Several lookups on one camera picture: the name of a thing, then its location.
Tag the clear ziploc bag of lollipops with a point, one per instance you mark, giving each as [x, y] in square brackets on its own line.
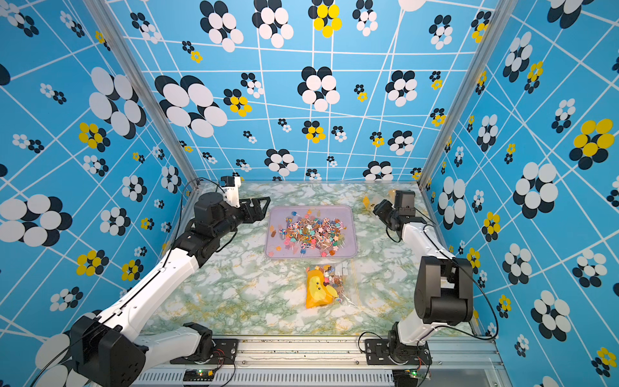
[396, 197]

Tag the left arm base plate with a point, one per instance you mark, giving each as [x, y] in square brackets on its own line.
[218, 351]

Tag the left controller board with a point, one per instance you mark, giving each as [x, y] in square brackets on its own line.
[199, 375]

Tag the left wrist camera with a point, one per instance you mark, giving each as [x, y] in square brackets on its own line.
[231, 188]

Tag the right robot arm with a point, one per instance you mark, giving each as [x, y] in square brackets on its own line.
[443, 295]

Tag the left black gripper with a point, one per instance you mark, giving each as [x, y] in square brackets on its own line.
[259, 213]

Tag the yellow duck ziploc bag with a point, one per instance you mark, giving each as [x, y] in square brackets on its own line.
[370, 202]
[327, 284]

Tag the lilac plastic tray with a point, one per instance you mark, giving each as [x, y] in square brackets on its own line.
[312, 232]

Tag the controller board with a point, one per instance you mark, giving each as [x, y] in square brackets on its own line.
[405, 378]
[199, 375]

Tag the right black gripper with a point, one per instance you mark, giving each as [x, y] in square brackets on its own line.
[382, 208]

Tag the pile of candies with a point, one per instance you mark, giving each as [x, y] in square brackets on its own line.
[309, 232]

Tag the right controller board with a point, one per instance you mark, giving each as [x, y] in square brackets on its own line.
[405, 378]

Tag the aluminium front rail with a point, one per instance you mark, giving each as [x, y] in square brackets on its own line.
[337, 361]

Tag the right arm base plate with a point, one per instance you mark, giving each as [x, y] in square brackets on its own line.
[383, 352]

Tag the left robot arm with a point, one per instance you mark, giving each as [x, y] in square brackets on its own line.
[110, 350]

